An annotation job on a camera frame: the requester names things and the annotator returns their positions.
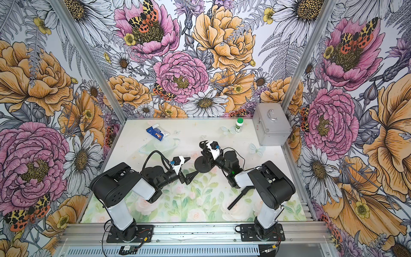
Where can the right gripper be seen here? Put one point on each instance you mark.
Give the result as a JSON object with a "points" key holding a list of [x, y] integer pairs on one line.
{"points": [[208, 155]]}

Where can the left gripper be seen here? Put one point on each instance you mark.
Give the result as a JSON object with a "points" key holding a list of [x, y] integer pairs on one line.
{"points": [[189, 178]]}

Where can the black round stand base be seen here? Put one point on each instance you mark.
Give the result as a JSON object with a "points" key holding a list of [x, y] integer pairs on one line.
{"points": [[202, 166]]}

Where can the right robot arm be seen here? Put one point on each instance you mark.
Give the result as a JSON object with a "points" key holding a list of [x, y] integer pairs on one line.
{"points": [[271, 184]]}

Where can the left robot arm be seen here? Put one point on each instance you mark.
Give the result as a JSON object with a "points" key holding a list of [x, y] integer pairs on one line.
{"points": [[112, 186]]}

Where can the white green-capped pill bottle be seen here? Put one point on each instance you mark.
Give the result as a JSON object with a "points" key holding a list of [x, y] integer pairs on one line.
{"points": [[239, 124]]}

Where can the blue gauze bandage packet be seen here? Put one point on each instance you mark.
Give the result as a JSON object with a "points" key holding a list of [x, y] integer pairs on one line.
{"points": [[157, 132]]}

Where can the silver first aid case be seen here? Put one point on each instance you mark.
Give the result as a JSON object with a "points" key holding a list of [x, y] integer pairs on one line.
{"points": [[271, 124]]}

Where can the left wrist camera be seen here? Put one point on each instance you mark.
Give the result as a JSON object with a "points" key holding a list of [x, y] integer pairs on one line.
{"points": [[177, 163]]}

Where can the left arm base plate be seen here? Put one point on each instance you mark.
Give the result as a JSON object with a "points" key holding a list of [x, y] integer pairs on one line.
{"points": [[132, 234]]}

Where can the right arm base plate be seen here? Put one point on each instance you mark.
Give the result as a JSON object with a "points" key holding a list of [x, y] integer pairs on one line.
{"points": [[256, 233]]}

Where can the aluminium front rail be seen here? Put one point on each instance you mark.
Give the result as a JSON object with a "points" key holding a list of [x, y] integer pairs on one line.
{"points": [[203, 233]]}

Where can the white vented cable duct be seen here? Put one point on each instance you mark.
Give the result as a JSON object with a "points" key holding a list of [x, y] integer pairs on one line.
{"points": [[164, 251]]}

